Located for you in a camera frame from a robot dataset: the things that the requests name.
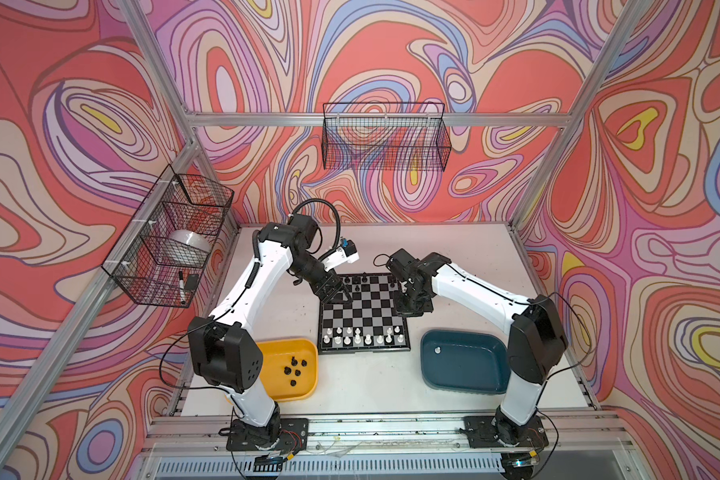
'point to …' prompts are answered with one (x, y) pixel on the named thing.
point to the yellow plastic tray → (290, 368)
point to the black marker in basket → (182, 288)
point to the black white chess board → (369, 322)
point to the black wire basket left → (163, 255)
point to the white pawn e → (437, 350)
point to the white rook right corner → (400, 338)
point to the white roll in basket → (191, 242)
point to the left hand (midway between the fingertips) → (343, 288)
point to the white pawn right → (397, 329)
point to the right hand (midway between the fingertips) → (408, 320)
